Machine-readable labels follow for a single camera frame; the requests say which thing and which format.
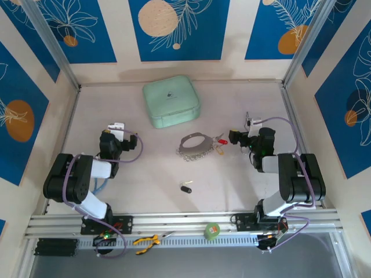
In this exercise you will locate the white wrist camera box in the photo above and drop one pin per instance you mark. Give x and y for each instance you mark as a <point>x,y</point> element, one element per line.
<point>254,121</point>
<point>116,127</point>

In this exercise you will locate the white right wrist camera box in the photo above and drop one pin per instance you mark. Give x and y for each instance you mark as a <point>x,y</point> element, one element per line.
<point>254,121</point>

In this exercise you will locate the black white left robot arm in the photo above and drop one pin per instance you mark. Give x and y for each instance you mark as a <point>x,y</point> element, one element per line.
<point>75,179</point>

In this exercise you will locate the red key tag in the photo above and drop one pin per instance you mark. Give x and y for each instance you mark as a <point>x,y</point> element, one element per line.
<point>222,142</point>

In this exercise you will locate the aluminium mounting rail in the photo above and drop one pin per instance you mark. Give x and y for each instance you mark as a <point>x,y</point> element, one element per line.
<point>185,223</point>

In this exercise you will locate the small black circuit board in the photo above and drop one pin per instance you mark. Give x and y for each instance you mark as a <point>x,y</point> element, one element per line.
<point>105,238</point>
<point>272,240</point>

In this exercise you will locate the mint green zip case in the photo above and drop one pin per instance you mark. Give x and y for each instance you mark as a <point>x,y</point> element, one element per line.
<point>171,100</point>

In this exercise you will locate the green tape roll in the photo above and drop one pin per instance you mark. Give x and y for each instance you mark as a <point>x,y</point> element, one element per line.
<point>211,231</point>

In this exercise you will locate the yellow key tag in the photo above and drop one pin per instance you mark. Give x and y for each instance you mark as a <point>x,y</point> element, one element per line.
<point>219,150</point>

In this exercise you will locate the aluminium frame post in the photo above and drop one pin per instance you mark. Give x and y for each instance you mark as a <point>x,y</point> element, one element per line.
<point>316,43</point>
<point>50,43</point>

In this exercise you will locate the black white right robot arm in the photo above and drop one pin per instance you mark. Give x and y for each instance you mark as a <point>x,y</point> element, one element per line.
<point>301,179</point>

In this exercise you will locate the aluminium table side rail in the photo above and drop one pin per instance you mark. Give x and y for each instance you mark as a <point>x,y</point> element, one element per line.
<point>71,116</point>
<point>292,116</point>

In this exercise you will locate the metal key organizer with rings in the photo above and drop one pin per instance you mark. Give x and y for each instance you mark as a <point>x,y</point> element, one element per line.
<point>194,150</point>

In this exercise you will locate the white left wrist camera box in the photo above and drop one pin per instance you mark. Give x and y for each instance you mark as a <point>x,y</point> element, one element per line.
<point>116,127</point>

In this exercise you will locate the black ribbed block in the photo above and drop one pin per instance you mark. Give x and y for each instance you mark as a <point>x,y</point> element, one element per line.
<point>55,247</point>

